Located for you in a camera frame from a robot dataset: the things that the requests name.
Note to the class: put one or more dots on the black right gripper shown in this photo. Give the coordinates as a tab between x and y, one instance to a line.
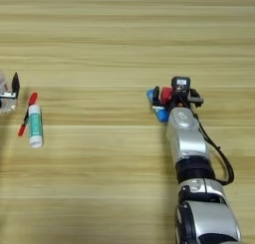
181	102

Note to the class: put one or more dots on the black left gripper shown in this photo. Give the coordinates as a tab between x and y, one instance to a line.
7	95

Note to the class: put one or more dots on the red cube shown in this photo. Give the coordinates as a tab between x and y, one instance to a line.
166	94

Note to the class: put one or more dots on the clear bottle with red cap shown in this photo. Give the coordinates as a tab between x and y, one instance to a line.
5	95

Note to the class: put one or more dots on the blue glue stick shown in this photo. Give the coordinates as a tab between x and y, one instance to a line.
162	114

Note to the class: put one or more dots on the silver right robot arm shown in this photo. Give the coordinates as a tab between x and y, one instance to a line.
199	175

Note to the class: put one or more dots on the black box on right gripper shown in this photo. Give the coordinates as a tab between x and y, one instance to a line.
181	85

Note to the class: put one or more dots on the red pen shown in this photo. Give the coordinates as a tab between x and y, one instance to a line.
28	112

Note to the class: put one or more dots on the green and white glue stick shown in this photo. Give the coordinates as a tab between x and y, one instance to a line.
35	126

